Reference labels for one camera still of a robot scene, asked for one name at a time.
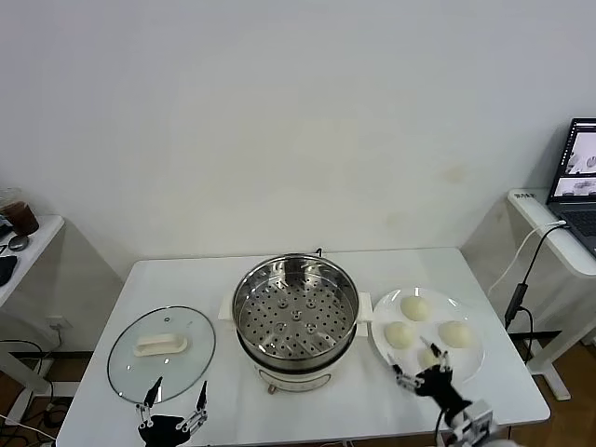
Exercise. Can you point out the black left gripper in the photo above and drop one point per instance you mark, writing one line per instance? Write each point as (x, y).
(163, 430)

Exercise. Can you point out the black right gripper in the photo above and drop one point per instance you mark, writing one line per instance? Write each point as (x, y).
(437, 384)

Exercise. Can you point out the white steamed baozi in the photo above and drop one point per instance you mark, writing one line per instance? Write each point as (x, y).
(456, 333)
(414, 308)
(425, 358)
(399, 334)

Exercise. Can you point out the perforated steel steamer basket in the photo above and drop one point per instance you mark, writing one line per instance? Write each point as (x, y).
(298, 326)

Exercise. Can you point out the white round plate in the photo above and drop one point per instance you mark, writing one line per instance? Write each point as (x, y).
(461, 363)

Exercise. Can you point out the cream electric cooking pot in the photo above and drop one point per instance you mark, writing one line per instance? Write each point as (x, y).
(293, 379)

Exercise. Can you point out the white side table with laptop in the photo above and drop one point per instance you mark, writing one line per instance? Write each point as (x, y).
(535, 212)

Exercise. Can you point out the black pouch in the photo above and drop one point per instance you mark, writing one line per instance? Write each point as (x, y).
(5, 270)

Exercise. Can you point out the white side table with cup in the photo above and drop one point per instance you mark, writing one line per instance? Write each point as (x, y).
(42, 233)

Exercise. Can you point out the small round grey object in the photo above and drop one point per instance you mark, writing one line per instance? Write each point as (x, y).
(18, 243)

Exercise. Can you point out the iced coffee plastic cup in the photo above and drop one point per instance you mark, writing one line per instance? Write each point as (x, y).
(23, 219)

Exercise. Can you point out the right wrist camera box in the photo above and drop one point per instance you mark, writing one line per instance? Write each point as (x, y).
(479, 417)

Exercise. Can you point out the white wall outlet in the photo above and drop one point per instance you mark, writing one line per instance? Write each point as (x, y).
(56, 321)

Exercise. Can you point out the grey laptop showing camera views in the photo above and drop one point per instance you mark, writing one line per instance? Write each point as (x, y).
(577, 163)

